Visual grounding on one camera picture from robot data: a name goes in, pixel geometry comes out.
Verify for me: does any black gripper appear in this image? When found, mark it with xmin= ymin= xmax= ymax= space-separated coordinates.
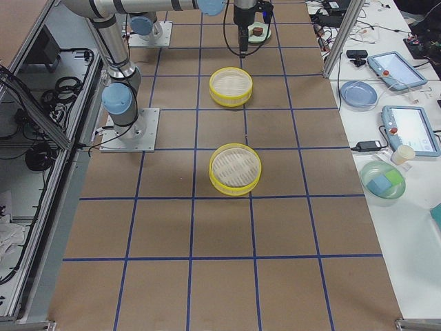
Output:
xmin=233 ymin=0 xmax=272 ymax=57

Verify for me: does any brown bun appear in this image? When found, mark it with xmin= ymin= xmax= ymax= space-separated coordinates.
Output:
xmin=252 ymin=26 xmax=264 ymax=37

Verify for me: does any yellow bamboo steamer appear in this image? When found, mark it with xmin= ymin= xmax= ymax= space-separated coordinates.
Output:
xmin=208 ymin=143 xmax=263 ymax=197
xmin=209 ymin=67 xmax=253 ymax=108

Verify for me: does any light green plate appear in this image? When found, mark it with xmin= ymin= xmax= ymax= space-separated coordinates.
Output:
xmin=248 ymin=22 xmax=271 ymax=44

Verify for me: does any black webcam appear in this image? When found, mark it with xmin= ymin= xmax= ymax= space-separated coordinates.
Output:
xmin=346 ymin=50 xmax=368 ymax=68

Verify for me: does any blue plate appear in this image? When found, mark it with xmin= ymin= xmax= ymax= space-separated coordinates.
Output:
xmin=340 ymin=81 xmax=378 ymax=111

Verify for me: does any far teach pendant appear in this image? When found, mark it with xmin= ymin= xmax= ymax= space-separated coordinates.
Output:
xmin=367 ymin=51 xmax=427 ymax=90

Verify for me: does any teach pendant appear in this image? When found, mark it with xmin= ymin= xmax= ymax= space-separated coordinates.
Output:
xmin=367 ymin=51 xmax=427 ymax=90
xmin=381 ymin=106 xmax=440 ymax=157

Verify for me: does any black power adapter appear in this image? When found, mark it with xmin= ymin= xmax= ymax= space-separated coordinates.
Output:
xmin=351 ymin=140 xmax=387 ymax=152

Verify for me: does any near teach pendant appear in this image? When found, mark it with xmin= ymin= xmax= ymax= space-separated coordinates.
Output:
xmin=381 ymin=106 xmax=440 ymax=157

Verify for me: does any paper cup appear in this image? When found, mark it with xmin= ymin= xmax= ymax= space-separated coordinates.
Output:
xmin=391 ymin=144 xmax=416 ymax=166

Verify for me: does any blue sponge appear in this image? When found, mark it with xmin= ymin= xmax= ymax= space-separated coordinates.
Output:
xmin=366 ymin=174 xmax=392 ymax=196

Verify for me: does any green translucent bowl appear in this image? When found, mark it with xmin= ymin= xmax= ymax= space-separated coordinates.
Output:
xmin=360 ymin=161 xmax=407 ymax=200

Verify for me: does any green sponge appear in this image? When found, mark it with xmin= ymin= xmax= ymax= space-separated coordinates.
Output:
xmin=384 ymin=168 xmax=404 ymax=187

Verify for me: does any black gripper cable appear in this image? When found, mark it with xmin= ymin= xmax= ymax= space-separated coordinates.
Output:
xmin=222 ymin=0 xmax=273 ymax=57

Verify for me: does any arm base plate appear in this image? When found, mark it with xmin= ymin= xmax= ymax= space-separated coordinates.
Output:
xmin=129 ymin=21 xmax=173 ymax=48
xmin=99 ymin=108 xmax=160 ymax=152

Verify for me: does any aluminium frame post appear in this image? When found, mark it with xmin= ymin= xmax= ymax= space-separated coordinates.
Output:
xmin=322 ymin=0 xmax=364 ymax=79

